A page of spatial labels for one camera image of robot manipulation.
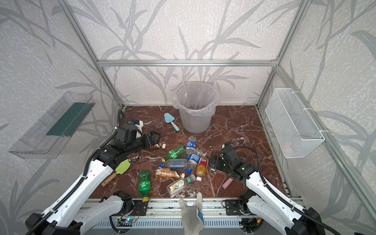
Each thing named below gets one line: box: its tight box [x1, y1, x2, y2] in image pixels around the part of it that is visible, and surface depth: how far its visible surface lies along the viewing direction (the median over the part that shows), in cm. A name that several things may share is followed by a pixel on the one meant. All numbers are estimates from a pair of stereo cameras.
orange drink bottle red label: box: [195, 156, 209, 182], surface depth 84 cm
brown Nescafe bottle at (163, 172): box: [155, 167, 180, 179], surface depth 82 cm
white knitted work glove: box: [178, 191, 205, 235], surface depth 71 cm
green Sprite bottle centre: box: [161, 143, 188, 163], surface depth 91 cm
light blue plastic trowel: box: [164, 112, 180, 132], surface depth 113 cm
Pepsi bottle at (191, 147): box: [186, 135, 200, 157], surface depth 96 cm
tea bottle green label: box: [166, 173, 197, 198], surface depth 78 cm
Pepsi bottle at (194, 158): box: [185, 148, 204, 174], surface depth 88 cm
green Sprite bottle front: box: [139, 169, 152, 203], surface depth 79 cm
